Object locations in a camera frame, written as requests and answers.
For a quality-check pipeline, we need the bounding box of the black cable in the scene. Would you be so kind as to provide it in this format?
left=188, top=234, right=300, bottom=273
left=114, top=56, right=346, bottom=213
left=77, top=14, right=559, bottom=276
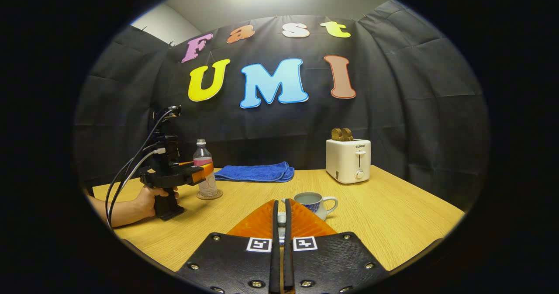
left=105, top=106, right=182, bottom=229

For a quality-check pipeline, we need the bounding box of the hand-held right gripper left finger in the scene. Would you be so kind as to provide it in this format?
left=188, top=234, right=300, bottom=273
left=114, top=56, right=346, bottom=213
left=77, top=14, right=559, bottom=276
left=177, top=199, right=280, bottom=294

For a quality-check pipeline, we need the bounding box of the white cable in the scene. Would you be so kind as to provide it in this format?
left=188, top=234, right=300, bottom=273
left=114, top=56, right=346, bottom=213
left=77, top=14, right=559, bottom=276
left=108, top=148, right=166, bottom=225

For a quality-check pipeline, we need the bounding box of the white toaster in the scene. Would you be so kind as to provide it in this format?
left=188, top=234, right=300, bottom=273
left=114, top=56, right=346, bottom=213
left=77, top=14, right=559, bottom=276
left=326, top=138, right=372, bottom=184

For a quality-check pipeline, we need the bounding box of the clear water bottle pink label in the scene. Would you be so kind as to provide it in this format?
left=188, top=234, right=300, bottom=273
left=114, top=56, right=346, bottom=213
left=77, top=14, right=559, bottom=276
left=193, top=139, right=218, bottom=197

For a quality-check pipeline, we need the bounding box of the blue towel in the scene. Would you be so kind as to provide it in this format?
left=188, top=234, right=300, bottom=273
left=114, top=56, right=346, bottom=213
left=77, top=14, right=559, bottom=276
left=214, top=162, right=295, bottom=183

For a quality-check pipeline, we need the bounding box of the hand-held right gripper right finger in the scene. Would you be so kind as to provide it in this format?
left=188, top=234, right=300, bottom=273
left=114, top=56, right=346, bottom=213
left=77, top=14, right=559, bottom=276
left=284, top=199, right=389, bottom=294

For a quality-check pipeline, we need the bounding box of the white teacup blue flower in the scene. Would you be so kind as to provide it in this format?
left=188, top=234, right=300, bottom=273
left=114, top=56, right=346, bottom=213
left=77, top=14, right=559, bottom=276
left=282, top=192, right=339, bottom=221

